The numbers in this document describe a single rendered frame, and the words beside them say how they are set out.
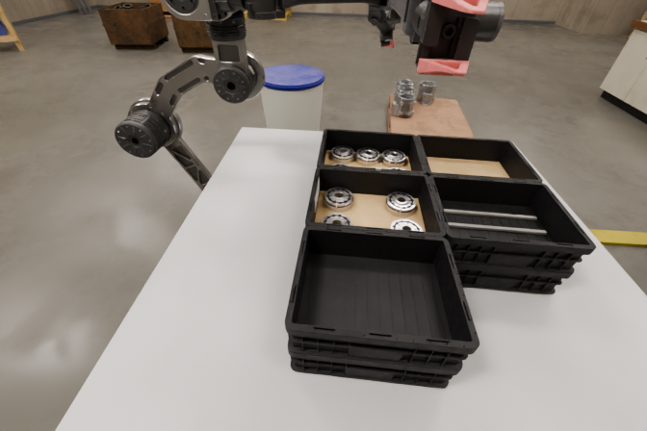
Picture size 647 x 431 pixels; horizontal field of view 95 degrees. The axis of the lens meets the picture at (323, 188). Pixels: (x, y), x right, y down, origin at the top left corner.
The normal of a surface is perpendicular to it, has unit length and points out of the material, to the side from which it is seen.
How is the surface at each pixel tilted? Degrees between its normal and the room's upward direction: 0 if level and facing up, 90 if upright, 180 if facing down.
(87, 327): 0
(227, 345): 0
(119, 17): 90
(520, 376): 0
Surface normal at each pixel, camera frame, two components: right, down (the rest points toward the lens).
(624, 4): -0.07, 0.62
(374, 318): 0.02, -0.78
